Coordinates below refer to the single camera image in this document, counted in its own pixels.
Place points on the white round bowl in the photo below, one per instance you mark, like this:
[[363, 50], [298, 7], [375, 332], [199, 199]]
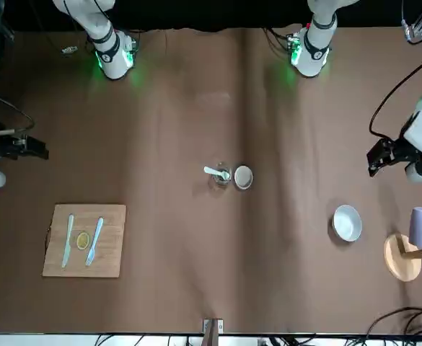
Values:
[[347, 222]]

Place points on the aluminium profile post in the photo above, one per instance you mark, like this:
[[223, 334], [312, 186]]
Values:
[[212, 333]]

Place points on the wooden cutting board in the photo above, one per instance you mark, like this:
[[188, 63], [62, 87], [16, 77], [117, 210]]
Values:
[[113, 245]]

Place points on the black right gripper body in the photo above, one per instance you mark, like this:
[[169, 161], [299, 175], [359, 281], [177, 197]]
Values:
[[12, 149]]

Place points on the yellow lemon slice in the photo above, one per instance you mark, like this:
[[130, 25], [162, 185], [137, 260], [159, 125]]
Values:
[[82, 240]]

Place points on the wooden mug stand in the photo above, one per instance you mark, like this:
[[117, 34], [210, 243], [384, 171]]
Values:
[[400, 259]]

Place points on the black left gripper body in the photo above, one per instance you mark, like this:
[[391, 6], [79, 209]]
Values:
[[405, 153]]

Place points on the transparent spice bottle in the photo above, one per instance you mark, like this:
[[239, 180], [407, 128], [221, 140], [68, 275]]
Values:
[[219, 183]]

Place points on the light blue plastic fork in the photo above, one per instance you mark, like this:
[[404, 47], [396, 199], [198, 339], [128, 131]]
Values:
[[94, 241]]

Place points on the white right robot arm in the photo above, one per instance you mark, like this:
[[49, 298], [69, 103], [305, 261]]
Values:
[[111, 54]]

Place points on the pale green plastic knife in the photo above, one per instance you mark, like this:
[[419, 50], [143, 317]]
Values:
[[68, 241]]

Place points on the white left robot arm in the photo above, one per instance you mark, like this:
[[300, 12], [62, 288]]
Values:
[[315, 47]]

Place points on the purple cup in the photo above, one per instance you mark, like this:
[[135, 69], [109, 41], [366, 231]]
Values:
[[421, 229]]

